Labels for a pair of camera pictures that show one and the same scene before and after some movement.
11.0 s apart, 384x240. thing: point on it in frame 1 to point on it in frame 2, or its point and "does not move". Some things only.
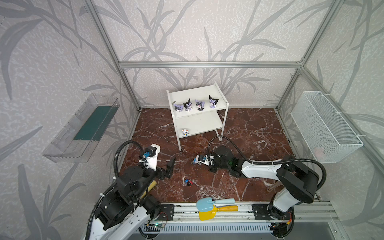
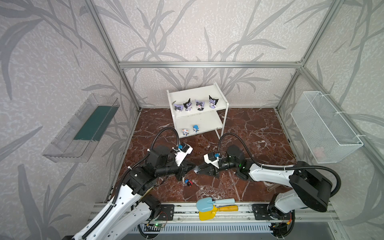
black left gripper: x=162 y=172 to x=182 y=170
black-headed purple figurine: x=188 y=105 does not move
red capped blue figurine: x=189 y=183 does not move
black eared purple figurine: x=178 y=108 does not move
